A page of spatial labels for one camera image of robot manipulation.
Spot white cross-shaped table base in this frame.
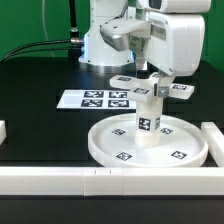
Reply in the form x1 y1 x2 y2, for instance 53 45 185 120
110 72 194 103

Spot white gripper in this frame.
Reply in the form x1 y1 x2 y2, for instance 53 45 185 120
100 13 205 98

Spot thin white cable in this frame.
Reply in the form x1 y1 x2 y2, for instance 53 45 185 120
41 0 55 58

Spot white right fence rail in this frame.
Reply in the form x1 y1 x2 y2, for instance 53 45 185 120
201 122 224 168

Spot white left fence rail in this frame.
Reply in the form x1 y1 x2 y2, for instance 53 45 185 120
0 120 6 145

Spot white round table top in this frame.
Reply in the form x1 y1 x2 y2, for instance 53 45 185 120
88 113 208 168

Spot white fence rail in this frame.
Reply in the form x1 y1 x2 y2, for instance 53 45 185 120
0 120 6 145
201 122 224 168
0 167 224 196

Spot white front fence rail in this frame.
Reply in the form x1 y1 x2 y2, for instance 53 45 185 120
0 167 224 196

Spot black vertical cable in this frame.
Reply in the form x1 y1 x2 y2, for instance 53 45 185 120
68 0 80 38

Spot black cable with connector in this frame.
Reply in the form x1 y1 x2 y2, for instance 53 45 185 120
0 37 85 64

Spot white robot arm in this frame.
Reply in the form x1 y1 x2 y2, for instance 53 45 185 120
85 0 211 97

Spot white marker sheet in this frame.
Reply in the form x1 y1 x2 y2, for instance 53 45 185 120
57 90 136 110

